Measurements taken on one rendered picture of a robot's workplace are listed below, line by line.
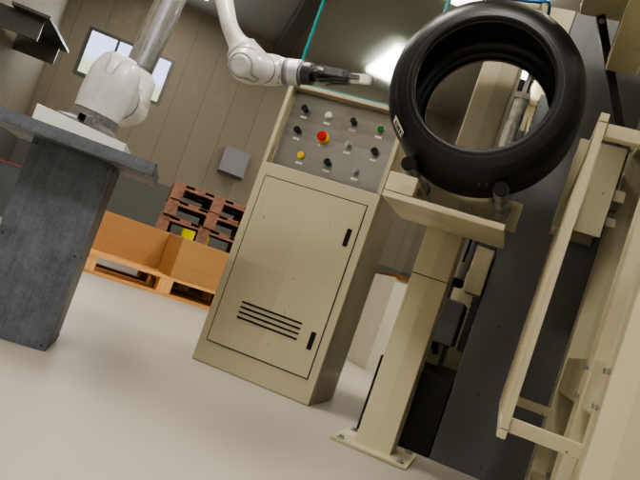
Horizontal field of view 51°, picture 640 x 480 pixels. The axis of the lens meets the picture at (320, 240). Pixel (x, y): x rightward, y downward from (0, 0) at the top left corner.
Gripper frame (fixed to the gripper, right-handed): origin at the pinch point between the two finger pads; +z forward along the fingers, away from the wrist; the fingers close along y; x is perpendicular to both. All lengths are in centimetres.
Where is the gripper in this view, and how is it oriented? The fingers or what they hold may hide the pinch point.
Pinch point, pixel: (360, 79)
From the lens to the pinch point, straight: 223.0
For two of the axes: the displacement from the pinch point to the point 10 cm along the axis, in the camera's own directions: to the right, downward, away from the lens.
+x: -2.0, 9.7, -1.1
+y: 2.6, 1.6, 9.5
